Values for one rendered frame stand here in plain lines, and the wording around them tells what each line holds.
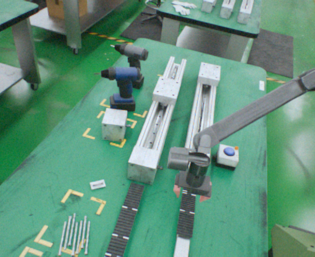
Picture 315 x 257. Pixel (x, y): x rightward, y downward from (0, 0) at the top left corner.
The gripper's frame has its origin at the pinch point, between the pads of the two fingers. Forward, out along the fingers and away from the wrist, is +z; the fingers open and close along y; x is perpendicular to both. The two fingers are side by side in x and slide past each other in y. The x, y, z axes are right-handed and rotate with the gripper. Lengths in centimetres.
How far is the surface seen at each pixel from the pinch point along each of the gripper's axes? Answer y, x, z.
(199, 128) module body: -1.2, -36.9, -1.4
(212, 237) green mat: -9.4, 10.6, 4.7
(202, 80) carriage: 0, -71, -6
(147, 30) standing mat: 73, -334, 78
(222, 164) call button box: -12.4, -21.4, 2.4
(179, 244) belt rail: 1.4, 16.8, 1.6
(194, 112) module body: 1.8, -44.2, -4.3
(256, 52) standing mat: -85, -331, 80
